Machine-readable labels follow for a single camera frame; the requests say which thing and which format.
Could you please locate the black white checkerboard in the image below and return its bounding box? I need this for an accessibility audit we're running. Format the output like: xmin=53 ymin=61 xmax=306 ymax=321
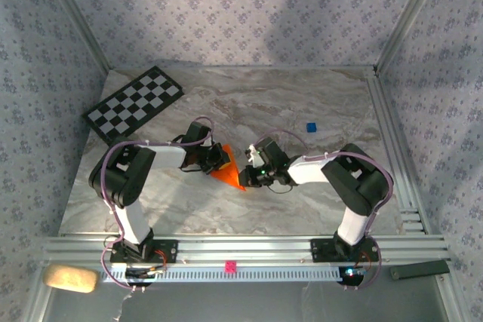
xmin=81 ymin=66 xmax=186 ymax=149

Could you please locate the thin aluminium edge strip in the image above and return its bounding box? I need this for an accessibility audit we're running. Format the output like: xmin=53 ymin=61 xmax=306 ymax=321
xmin=109 ymin=65 xmax=377 ymax=72

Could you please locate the flat black bar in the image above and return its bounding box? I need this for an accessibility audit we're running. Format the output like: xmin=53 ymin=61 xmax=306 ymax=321
xmin=390 ymin=260 xmax=451 ymax=281

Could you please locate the tan sponge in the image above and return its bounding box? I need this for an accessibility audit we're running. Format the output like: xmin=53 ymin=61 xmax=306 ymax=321
xmin=42 ymin=264 xmax=100 ymax=294

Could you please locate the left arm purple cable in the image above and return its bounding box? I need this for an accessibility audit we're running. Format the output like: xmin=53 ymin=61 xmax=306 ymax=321
xmin=98 ymin=116 xmax=215 ymax=295

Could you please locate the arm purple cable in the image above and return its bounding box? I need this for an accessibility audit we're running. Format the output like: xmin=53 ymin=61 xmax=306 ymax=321
xmin=98 ymin=116 xmax=215 ymax=295
xmin=254 ymin=128 xmax=395 ymax=293

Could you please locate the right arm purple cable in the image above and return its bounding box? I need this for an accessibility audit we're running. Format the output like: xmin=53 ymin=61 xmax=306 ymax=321
xmin=254 ymin=128 xmax=395 ymax=293

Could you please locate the long aluminium mounting rail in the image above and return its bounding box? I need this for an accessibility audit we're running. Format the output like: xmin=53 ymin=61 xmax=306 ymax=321
xmin=39 ymin=234 xmax=452 ymax=267

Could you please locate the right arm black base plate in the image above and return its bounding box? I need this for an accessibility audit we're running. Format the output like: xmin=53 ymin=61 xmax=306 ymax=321
xmin=309 ymin=237 xmax=380 ymax=264

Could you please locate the white slotted cable duct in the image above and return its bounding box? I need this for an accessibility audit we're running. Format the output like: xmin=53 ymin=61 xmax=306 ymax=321
xmin=100 ymin=264 xmax=348 ymax=284

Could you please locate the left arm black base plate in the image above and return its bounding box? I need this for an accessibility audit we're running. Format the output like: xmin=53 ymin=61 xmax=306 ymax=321
xmin=109 ymin=238 xmax=179 ymax=264

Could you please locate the aluminium side rail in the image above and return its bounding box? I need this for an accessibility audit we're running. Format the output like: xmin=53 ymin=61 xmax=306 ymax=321
xmin=365 ymin=72 xmax=429 ymax=235

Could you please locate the aluminium frame post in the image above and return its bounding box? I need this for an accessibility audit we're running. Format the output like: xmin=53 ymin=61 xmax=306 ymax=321
xmin=375 ymin=0 xmax=452 ymax=74
xmin=37 ymin=0 xmax=112 ymax=76

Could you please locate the aluminium frame leg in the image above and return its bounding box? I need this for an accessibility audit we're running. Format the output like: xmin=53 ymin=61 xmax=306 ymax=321
xmin=22 ymin=267 xmax=52 ymax=322
xmin=435 ymin=274 xmax=467 ymax=322

